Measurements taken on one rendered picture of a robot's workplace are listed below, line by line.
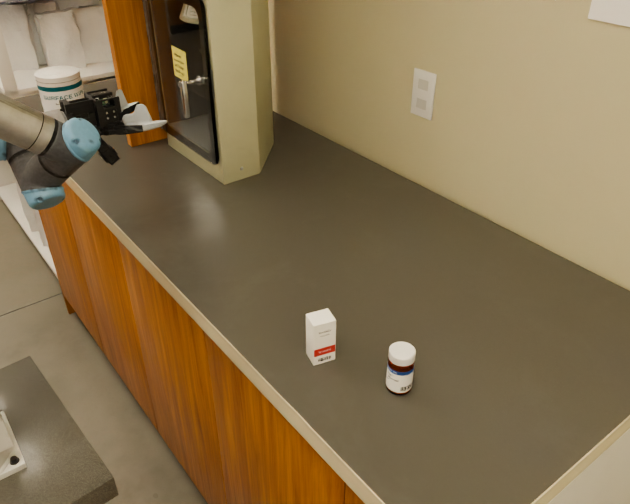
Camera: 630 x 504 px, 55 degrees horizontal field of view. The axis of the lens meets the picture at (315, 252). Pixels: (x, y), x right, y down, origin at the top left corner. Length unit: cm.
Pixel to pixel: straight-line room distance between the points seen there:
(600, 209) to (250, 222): 74
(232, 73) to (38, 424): 88
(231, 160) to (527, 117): 71
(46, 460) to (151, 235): 60
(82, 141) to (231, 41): 45
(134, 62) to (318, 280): 88
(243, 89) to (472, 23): 55
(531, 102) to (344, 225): 47
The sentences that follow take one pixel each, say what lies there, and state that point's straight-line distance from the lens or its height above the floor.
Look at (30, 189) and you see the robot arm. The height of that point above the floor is 110.
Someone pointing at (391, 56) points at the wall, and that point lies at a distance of 162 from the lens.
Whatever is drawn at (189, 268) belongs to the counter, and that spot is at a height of 94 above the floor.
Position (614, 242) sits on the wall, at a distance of 135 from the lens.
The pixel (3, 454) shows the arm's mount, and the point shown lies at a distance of 98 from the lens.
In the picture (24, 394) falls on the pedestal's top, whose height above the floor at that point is 94.
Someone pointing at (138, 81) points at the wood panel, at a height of 112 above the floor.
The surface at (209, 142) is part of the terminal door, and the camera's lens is 156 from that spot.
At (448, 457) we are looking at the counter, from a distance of 93.
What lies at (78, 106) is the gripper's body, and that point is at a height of 121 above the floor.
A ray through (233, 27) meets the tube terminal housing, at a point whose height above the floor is 132.
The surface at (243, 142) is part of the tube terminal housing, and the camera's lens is 157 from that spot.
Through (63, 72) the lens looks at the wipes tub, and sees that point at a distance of 208.
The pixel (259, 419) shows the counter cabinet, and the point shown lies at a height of 76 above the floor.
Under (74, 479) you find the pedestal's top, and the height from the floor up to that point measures 94.
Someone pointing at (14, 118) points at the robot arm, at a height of 127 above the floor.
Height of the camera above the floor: 166
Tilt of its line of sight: 34 degrees down
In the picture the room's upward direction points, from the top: straight up
